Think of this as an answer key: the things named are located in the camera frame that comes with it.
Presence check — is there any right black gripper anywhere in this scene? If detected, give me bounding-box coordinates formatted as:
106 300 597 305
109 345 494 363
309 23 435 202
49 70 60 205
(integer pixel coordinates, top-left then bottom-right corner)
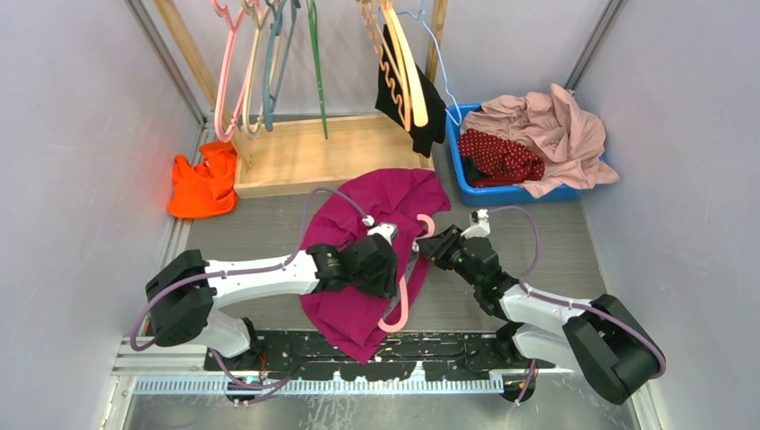
415 224 481 290

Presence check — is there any magenta skirt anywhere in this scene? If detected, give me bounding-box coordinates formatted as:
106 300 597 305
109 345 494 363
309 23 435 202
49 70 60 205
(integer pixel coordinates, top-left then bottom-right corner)
300 168 451 364

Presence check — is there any black skirt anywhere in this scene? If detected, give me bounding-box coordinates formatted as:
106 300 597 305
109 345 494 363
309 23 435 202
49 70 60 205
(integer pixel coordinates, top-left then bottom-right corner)
374 24 447 159

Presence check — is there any light blue hanger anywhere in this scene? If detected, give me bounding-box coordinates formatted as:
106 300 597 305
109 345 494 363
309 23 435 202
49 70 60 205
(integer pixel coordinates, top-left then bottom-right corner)
401 0 464 125

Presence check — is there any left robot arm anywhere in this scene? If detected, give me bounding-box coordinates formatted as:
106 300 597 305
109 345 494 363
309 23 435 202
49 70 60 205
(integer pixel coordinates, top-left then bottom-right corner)
145 233 398 370

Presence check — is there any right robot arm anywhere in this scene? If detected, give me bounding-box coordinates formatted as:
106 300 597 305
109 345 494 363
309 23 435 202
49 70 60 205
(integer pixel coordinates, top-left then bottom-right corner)
419 226 667 405

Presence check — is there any wooden hanger rack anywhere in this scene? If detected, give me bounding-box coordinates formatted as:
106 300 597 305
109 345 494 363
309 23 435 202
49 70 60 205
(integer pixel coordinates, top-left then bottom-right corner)
155 1 435 199

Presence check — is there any light wooden hanger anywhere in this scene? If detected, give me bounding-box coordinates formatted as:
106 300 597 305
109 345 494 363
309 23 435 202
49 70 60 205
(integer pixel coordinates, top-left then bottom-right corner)
378 1 428 132

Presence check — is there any cream hanger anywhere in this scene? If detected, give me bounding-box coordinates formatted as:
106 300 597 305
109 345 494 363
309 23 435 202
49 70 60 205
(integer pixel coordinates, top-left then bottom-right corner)
241 1 281 139

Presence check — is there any green hanger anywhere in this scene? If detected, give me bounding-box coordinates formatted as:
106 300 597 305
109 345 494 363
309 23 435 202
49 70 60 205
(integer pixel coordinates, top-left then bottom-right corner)
307 1 329 140

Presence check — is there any teal blue hanger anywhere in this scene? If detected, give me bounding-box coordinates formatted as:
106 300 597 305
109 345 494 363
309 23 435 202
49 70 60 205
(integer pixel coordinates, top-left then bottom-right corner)
263 0 301 132

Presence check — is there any pink plastic hanger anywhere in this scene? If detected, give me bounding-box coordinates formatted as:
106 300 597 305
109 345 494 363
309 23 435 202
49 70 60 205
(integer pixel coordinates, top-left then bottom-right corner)
210 0 261 142

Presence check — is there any blue plastic bin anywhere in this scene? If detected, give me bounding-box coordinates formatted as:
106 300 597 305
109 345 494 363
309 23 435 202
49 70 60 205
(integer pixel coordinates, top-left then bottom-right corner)
446 95 619 207

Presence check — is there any red dotted garment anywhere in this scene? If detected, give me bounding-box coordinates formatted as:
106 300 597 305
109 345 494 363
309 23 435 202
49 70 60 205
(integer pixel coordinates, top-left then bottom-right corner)
457 129 546 188

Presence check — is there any pink garment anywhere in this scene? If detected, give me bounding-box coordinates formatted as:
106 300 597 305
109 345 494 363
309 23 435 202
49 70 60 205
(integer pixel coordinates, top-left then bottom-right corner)
457 84 619 199

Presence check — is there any orange garment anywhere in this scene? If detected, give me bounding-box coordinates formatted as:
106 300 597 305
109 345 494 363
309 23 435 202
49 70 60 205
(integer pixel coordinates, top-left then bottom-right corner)
167 141 239 219

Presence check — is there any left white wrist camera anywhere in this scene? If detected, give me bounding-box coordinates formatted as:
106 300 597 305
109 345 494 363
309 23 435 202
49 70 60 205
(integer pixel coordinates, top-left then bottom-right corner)
367 222 398 245

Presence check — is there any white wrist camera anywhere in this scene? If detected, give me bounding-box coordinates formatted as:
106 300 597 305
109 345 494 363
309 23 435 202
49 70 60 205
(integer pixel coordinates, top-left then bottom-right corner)
462 209 491 239
367 222 398 245

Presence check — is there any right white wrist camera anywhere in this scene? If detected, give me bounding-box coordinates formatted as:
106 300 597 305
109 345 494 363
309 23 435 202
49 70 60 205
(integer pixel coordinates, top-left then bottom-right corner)
462 209 491 239

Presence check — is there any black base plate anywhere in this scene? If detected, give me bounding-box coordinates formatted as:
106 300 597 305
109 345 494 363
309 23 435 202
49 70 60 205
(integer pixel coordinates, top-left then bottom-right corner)
224 331 530 382

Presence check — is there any aluminium rail frame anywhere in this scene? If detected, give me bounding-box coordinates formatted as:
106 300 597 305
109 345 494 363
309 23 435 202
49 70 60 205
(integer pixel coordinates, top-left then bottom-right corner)
113 341 535 401

